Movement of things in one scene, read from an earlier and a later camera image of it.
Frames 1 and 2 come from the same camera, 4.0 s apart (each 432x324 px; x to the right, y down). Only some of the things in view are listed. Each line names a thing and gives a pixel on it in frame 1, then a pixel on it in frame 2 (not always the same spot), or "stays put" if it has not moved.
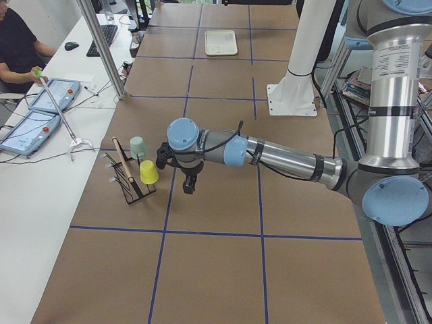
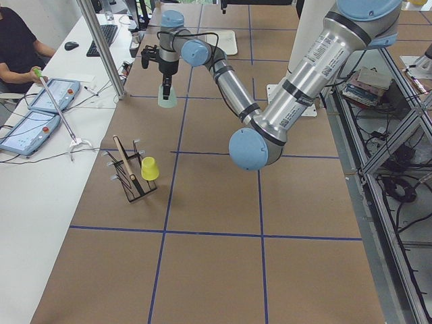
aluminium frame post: (102, 48) stays put
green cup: (138, 147) → (172, 100)
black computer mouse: (70, 46) stays put
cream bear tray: (220, 42) stays put
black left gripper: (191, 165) → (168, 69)
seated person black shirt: (20, 52) stays put
